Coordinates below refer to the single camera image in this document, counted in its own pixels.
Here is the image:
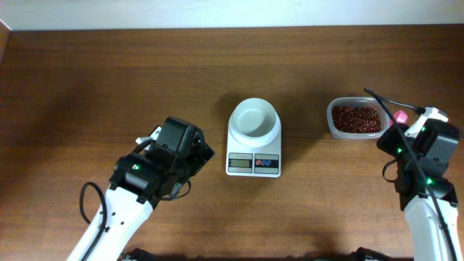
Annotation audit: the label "white round bowl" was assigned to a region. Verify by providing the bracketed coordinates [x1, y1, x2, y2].
[231, 98, 277, 138]

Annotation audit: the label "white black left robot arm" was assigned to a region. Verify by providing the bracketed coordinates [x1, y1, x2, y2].
[68, 116, 215, 260]

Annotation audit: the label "clear plastic bean container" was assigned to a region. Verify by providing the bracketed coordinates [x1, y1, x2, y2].
[326, 97, 389, 139]

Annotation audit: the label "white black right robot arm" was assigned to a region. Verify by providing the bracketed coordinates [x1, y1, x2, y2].
[377, 119, 463, 260]

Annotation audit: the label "pink plastic measuring scoop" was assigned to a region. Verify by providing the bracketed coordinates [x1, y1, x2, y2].
[393, 109, 409, 123]

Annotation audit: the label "red beans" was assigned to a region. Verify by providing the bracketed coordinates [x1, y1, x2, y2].
[331, 106, 381, 133]

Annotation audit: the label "white digital kitchen scale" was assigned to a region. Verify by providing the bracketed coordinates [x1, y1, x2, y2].
[225, 115, 282, 178]

